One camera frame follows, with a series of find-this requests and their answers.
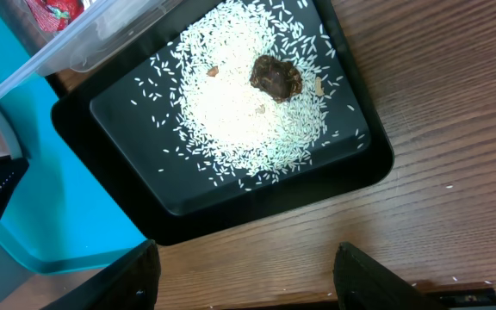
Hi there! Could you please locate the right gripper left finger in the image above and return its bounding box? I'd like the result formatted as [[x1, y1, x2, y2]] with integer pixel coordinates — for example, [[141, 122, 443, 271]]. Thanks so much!
[[42, 239, 161, 310]]

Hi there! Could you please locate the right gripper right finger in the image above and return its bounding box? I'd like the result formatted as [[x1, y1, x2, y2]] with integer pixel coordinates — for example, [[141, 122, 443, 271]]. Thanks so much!
[[333, 242, 446, 310]]

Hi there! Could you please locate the red snack wrapper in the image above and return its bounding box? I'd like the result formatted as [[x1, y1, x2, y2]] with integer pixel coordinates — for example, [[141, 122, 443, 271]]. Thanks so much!
[[26, 0, 84, 33]]

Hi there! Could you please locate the pile of white rice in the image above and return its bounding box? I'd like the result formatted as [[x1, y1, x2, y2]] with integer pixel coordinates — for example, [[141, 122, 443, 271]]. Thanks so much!
[[129, 0, 368, 193]]

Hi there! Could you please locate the brown food chunk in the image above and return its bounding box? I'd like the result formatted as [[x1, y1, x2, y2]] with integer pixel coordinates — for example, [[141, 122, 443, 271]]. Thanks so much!
[[250, 55, 303, 103]]

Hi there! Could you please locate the clear plastic waste bin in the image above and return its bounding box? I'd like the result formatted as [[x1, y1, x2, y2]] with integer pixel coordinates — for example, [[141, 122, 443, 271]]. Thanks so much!
[[0, 0, 177, 100]]

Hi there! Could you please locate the teal plastic serving tray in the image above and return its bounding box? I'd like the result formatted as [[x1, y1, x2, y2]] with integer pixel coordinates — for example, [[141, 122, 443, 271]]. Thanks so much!
[[0, 0, 148, 276]]

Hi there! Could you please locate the black rectangular tray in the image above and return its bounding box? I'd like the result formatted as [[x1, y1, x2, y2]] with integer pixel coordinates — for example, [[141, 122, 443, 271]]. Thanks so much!
[[51, 0, 394, 245]]

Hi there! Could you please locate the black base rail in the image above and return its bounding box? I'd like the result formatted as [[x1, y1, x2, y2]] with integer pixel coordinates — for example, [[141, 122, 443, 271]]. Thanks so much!
[[234, 288, 496, 310]]

